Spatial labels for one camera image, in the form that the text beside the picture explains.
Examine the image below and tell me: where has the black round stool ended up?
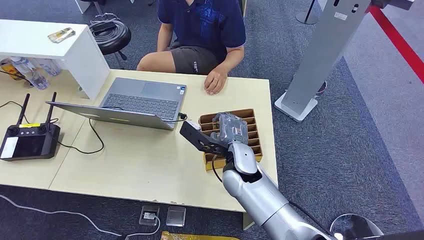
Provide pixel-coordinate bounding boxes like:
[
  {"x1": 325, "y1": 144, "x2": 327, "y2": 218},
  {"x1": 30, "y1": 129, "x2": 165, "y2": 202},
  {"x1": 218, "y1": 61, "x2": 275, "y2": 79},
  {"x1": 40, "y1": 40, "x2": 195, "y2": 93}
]
[{"x1": 88, "y1": 19, "x2": 132, "y2": 69}]

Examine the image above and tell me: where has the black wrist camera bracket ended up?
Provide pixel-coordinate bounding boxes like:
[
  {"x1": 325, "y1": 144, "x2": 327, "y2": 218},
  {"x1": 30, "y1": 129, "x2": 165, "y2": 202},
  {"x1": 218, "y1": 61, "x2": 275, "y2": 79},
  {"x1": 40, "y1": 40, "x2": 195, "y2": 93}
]
[{"x1": 179, "y1": 120, "x2": 230, "y2": 157}]

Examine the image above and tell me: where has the black remote controller with antennas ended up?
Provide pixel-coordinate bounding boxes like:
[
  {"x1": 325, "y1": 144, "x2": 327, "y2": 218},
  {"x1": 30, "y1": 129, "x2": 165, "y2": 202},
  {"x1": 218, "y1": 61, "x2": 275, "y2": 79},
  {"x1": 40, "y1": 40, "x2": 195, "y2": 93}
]
[{"x1": 0, "y1": 92, "x2": 62, "y2": 162}]

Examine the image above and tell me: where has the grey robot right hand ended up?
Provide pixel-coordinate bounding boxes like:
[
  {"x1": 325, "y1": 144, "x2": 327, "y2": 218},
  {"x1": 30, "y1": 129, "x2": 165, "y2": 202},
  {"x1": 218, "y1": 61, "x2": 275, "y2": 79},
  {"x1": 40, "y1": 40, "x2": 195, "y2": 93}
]
[{"x1": 211, "y1": 111, "x2": 250, "y2": 147}]

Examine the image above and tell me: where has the closed metal floor socket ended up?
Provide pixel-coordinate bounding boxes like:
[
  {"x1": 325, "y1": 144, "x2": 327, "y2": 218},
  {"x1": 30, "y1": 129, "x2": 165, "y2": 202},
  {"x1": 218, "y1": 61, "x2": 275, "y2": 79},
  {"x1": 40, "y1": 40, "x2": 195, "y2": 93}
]
[{"x1": 165, "y1": 205, "x2": 187, "y2": 228}]

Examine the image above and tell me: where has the chrome round base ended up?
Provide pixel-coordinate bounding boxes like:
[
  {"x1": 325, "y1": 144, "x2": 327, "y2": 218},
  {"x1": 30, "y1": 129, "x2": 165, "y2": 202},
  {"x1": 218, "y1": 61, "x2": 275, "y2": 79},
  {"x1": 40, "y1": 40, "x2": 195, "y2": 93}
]
[{"x1": 329, "y1": 213, "x2": 385, "y2": 240}]

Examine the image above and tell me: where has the person's left hand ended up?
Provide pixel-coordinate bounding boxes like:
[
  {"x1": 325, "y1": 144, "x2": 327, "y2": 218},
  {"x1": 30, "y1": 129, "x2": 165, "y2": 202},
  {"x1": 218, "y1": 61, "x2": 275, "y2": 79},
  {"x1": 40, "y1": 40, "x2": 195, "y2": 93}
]
[{"x1": 203, "y1": 67, "x2": 229, "y2": 96}]

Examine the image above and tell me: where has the floor socket with plug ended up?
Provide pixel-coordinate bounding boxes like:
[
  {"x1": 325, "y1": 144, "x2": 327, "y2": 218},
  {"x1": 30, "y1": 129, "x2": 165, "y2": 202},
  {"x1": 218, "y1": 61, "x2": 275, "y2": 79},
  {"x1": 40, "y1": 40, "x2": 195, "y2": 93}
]
[{"x1": 138, "y1": 204, "x2": 161, "y2": 227}]

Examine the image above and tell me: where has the black laptop plug cable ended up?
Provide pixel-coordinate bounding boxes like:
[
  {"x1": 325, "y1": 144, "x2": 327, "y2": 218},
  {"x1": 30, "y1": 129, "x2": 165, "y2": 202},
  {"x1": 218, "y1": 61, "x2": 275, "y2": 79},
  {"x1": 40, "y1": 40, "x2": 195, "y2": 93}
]
[{"x1": 163, "y1": 112, "x2": 188, "y2": 124}]

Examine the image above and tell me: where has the brown slotted card box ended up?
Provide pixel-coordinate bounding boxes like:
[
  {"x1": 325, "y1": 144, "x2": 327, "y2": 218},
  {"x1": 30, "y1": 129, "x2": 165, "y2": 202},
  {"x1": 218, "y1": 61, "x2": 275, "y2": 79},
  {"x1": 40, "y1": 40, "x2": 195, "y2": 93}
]
[{"x1": 198, "y1": 108, "x2": 264, "y2": 172}]

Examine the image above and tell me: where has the red barrier belt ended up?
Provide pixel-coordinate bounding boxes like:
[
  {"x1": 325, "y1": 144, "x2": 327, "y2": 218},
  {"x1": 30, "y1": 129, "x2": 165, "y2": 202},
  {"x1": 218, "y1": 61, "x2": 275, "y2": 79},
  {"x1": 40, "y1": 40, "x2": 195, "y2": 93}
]
[{"x1": 368, "y1": 4, "x2": 424, "y2": 85}]

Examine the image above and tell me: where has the black power adapter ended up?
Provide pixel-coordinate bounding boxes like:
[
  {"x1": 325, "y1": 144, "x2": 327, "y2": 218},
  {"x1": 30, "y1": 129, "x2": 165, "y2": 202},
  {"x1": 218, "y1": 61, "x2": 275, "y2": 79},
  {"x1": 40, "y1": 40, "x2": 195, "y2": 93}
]
[{"x1": 91, "y1": 20, "x2": 117, "y2": 33}]

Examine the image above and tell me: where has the stanchion post with round base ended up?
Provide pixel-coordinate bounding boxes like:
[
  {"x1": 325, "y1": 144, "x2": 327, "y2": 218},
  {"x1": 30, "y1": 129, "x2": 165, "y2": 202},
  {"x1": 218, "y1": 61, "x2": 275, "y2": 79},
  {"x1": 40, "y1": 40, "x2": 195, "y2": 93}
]
[{"x1": 295, "y1": 0, "x2": 320, "y2": 26}]

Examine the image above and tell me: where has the black cable on desk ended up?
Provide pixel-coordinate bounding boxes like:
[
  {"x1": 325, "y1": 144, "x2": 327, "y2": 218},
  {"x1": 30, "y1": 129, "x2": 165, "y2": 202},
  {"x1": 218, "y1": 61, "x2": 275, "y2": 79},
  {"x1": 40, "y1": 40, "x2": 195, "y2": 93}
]
[{"x1": 49, "y1": 105, "x2": 125, "y2": 155}]

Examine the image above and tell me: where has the clear plastic water bottle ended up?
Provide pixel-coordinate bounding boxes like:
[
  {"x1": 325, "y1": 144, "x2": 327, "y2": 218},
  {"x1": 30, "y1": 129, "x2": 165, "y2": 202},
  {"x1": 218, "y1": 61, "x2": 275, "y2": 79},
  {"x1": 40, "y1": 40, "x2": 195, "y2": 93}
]
[
  {"x1": 37, "y1": 58, "x2": 63, "y2": 77},
  {"x1": 9, "y1": 56, "x2": 51, "y2": 91}
]

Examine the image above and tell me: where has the white desk riser shelf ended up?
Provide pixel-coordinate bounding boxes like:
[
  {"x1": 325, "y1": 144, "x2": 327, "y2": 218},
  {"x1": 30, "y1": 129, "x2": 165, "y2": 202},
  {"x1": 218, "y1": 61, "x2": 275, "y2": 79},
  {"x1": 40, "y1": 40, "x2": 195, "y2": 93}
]
[{"x1": 0, "y1": 19, "x2": 111, "y2": 101}]

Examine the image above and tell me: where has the grey metal kiosk stand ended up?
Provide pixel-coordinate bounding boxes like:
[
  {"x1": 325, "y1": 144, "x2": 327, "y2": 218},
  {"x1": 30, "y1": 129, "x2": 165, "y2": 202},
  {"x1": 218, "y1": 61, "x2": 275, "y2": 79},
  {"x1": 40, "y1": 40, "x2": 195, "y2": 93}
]
[{"x1": 274, "y1": 0, "x2": 372, "y2": 123}]

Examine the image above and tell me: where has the person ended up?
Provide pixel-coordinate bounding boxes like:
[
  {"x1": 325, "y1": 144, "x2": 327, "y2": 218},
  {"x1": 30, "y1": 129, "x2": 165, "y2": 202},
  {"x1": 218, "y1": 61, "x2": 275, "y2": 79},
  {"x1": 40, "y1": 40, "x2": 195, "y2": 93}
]
[{"x1": 136, "y1": 0, "x2": 247, "y2": 96}]

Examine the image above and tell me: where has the gold foil object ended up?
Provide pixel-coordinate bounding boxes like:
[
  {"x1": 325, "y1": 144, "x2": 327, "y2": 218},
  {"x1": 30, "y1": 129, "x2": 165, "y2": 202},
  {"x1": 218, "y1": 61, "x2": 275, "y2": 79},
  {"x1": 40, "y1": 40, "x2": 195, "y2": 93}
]
[{"x1": 160, "y1": 230, "x2": 240, "y2": 240}]

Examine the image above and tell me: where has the grey metal bar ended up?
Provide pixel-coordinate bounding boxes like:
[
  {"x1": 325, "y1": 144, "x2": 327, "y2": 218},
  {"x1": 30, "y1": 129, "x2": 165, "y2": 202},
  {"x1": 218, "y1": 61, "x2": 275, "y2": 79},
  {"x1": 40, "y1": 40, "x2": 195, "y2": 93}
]
[{"x1": 370, "y1": 0, "x2": 416, "y2": 11}]

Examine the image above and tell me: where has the grey open laptop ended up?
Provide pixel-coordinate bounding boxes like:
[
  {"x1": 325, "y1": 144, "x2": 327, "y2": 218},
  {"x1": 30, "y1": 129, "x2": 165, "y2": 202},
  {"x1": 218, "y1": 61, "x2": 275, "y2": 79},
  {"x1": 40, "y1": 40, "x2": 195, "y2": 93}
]
[{"x1": 46, "y1": 77, "x2": 188, "y2": 131}]

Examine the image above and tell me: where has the white floor cable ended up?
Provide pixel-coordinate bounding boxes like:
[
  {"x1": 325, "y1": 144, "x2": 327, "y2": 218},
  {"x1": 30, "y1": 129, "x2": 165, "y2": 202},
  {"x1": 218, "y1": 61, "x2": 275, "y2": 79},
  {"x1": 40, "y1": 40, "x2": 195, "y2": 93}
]
[{"x1": 0, "y1": 194, "x2": 162, "y2": 239}]

